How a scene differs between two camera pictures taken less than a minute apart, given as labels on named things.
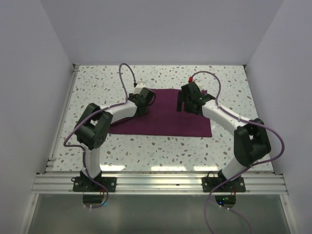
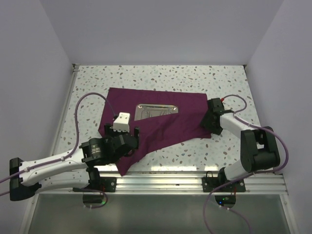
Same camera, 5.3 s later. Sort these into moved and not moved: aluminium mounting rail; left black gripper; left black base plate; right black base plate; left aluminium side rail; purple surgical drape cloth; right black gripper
Moved: purple surgical drape cloth; left black gripper; right black gripper
Not moved: aluminium mounting rail; right black base plate; left aluminium side rail; left black base plate
